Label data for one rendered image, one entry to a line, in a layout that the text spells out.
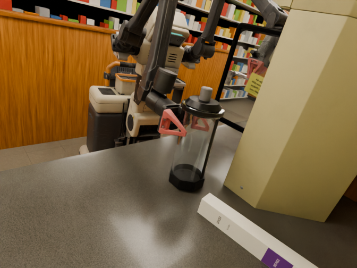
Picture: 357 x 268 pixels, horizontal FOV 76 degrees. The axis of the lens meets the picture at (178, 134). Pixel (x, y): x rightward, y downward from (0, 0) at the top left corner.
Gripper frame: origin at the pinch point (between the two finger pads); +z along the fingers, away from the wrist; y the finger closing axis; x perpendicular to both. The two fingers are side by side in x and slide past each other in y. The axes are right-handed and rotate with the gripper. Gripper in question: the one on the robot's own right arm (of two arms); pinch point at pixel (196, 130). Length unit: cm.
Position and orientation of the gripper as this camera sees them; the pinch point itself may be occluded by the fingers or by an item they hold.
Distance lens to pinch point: 59.0
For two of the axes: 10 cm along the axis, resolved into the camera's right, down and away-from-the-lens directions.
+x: -2.4, 8.5, 4.6
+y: 7.3, -1.6, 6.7
